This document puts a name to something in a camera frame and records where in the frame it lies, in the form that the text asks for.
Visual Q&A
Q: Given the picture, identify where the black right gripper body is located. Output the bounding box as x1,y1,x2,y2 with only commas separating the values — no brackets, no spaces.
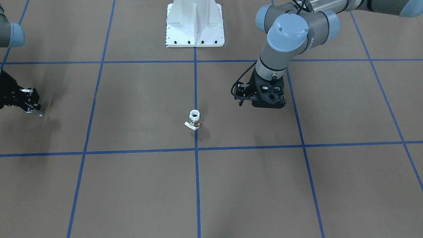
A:
0,69,22,109

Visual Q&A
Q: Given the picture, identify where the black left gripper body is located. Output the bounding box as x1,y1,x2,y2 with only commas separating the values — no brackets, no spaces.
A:
247,69,287,109

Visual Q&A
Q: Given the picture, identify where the PPR valve white brass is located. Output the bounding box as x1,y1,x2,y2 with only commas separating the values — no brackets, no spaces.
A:
184,109,201,131

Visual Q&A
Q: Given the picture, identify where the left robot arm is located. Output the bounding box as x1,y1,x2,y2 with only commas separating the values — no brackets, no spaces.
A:
231,0,422,109

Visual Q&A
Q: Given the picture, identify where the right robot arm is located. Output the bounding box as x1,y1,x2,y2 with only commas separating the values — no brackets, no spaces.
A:
0,7,44,117

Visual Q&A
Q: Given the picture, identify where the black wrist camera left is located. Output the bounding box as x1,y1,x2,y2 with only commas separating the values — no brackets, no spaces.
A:
231,82,258,106

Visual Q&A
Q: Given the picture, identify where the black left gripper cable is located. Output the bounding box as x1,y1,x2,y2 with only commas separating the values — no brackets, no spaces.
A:
231,61,257,99

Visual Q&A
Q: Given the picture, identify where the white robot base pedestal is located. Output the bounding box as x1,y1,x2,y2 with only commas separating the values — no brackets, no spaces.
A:
165,0,225,47

